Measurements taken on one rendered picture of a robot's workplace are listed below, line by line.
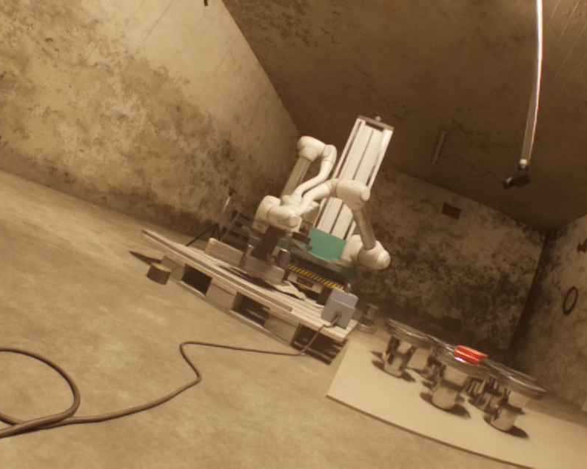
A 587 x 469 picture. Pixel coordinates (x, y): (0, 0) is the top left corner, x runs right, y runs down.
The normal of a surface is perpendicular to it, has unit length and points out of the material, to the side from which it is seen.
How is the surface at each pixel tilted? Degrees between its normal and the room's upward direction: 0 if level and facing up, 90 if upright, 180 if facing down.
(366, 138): 90
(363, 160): 90
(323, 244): 90
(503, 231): 90
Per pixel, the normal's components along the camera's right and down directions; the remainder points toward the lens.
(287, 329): -0.26, -0.18
